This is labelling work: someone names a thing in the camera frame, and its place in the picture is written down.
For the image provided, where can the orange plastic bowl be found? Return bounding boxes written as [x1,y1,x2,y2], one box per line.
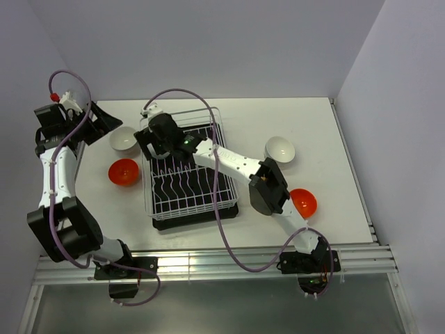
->
[108,159,140,186]
[290,189,318,219]

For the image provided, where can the orange plastic bowl left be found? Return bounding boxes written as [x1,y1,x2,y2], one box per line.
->
[108,159,140,186]

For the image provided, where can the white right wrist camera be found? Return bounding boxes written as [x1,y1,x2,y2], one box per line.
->
[140,102,163,120]

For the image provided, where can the aluminium frame rail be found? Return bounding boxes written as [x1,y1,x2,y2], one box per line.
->
[33,245,398,285]

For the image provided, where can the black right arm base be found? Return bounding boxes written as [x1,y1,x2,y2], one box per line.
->
[276,248,341,298]

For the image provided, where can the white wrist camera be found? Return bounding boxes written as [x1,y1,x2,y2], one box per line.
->
[59,90,87,114]
[140,102,163,120]

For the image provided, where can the white ceramic bowl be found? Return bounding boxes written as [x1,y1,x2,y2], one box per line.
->
[109,126,137,155]
[264,136,296,170]

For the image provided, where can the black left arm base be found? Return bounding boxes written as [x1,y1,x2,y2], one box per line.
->
[94,257,158,301]

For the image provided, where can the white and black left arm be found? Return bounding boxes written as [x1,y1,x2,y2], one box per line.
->
[27,104,136,278]

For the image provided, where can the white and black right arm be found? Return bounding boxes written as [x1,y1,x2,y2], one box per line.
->
[134,111,334,273]

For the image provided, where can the white wire dish rack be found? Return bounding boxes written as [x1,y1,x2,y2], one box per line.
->
[142,106,227,231]

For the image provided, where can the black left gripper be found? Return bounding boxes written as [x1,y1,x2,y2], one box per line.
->
[64,102,122,146]

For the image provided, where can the orange plastic bowl right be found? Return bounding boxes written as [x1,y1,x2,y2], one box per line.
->
[290,189,318,219]

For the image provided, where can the black drip tray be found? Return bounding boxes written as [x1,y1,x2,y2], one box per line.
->
[148,125,241,232]

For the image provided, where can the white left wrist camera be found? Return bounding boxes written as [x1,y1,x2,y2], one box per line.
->
[59,90,87,114]

